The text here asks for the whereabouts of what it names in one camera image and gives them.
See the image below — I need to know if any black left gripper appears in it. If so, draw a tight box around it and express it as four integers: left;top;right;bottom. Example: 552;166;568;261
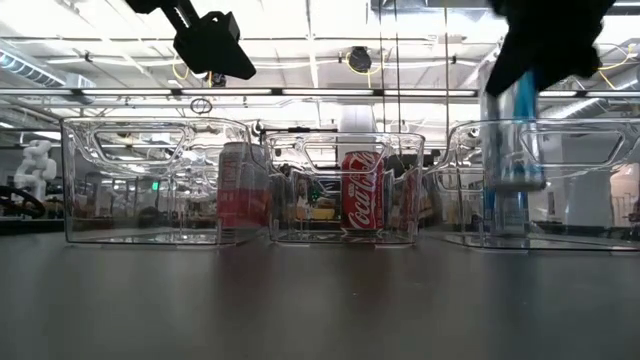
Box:
172;10;257;81

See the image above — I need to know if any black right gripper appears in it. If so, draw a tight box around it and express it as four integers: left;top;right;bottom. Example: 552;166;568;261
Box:
484;0;616;99

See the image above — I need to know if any blue silver Red Bull can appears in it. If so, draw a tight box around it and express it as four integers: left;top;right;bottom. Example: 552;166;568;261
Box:
482;188;530;237
478;69;547;192

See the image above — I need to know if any white pink Spindrift can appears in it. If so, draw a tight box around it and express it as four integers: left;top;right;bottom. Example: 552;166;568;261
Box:
216;141;271;231

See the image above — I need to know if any thin dark vertical rod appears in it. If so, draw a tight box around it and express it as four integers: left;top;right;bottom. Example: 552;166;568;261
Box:
378;0;385;134
395;0;402;134
443;0;450;136

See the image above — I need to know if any clear plastic storage bin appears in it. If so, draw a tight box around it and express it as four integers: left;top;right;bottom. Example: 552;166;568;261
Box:
262;130;426;246
59;117;272;247
424;118;640;251

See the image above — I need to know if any white column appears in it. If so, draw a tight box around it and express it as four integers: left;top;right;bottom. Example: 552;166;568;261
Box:
339;104;377;151

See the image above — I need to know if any frame crossbar with light strips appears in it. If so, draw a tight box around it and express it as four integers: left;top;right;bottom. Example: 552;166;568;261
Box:
0;87;640;98

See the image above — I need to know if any black curved hose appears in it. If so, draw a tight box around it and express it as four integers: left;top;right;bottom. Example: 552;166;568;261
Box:
0;185;47;220

